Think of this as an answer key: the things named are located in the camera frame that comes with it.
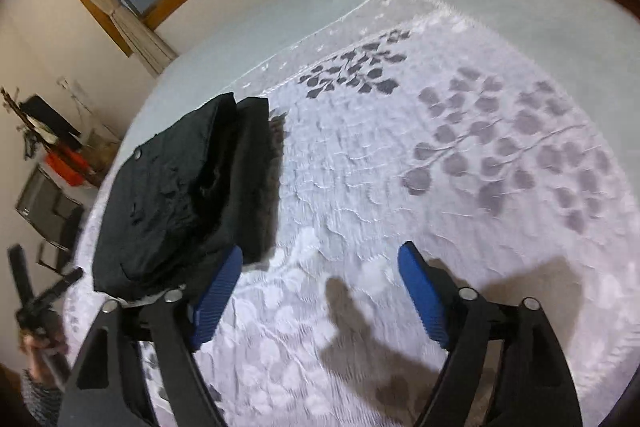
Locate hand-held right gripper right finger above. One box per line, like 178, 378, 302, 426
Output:
398, 241, 583, 427

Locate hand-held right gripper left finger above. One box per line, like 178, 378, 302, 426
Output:
57, 247, 244, 427

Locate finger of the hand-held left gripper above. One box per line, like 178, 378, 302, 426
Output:
7, 244, 35, 308
34, 267, 84, 309

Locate black pants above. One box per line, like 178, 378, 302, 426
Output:
92, 92, 287, 308

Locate person's left forearm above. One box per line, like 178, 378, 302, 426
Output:
19, 369, 63, 427

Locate person's left hand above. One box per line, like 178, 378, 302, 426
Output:
20, 329, 69, 383

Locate black metal chair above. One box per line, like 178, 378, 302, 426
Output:
15, 164, 86, 273

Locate cardboard box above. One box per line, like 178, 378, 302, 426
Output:
82, 127, 121, 178

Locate white floral blanket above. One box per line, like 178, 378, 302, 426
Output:
62, 0, 640, 427

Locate black hanging garment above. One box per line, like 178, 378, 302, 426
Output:
0, 87, 81, 158

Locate bed with grey sheet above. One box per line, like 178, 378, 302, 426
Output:
80, 0, 640, 427

